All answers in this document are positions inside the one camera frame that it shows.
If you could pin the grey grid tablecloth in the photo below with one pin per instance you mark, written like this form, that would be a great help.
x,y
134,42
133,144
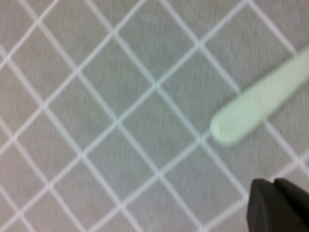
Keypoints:
x,y
120,120

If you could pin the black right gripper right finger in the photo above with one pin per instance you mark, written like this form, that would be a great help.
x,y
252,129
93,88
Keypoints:
x,y
294,197

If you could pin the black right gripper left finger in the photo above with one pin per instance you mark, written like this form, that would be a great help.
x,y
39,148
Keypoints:
x,y
263,210

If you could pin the green plastic spoon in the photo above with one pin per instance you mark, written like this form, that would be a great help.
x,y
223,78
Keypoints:
x,y
246,113

